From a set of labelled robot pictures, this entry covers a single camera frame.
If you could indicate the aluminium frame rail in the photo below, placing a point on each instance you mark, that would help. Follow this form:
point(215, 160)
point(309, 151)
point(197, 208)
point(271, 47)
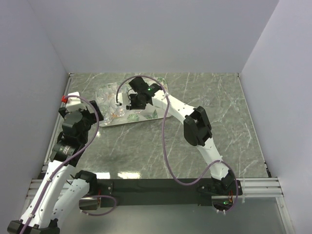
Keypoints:
point(251, 187)

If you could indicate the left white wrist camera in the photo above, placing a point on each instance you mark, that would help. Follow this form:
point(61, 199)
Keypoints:
point(73, 103)

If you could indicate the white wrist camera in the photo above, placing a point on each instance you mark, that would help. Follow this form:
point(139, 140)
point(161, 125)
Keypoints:
point(121, 99)
point(73, 103)

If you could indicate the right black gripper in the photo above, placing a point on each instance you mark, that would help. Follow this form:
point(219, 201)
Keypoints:
point(131, 107)

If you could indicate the floral white serving tray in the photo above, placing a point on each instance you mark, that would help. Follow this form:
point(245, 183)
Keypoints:
point(149, 113)

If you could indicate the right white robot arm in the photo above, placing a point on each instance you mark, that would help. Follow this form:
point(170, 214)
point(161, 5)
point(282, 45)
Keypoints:
point(197, 129)

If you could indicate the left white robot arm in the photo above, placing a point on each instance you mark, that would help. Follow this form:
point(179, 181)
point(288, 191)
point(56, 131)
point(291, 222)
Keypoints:
point(48, 208)

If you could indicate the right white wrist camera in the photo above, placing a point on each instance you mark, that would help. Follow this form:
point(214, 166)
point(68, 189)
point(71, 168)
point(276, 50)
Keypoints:
point(121, 99)

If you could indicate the black base beam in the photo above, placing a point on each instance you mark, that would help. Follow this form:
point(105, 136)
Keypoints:
point(131, 192)

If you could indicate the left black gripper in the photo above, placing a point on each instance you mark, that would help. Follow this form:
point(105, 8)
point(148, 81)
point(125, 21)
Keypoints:
point(92, 118)

